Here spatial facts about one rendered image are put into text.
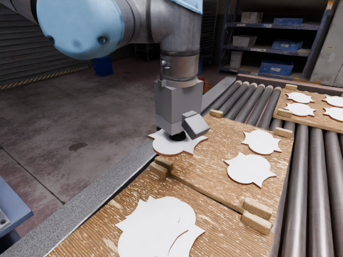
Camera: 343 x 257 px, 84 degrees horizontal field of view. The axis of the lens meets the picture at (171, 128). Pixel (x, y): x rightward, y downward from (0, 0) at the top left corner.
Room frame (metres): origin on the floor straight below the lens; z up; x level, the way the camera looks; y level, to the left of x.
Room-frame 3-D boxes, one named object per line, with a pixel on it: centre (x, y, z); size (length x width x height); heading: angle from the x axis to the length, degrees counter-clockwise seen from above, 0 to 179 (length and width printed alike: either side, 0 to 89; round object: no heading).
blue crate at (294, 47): (4.29, -2.41, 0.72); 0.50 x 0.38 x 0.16; 48
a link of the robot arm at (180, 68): (0.39, -0.01, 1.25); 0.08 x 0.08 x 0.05
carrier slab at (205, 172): (0.51, -0.20, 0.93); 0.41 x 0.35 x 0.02; 146
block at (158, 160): (0.43, 0.02, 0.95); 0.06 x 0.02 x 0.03; 56
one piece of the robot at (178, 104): (0.37, -0.03, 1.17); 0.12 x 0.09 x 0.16; 37
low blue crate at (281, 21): (4.31, -2.28, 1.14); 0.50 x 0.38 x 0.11; 64
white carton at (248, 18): (4.76, -1.74, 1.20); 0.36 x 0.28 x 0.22; 43
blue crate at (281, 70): (4.33, -2.33, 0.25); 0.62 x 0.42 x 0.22; 63
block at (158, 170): (0.40, 0.04, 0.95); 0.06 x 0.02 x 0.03; 54
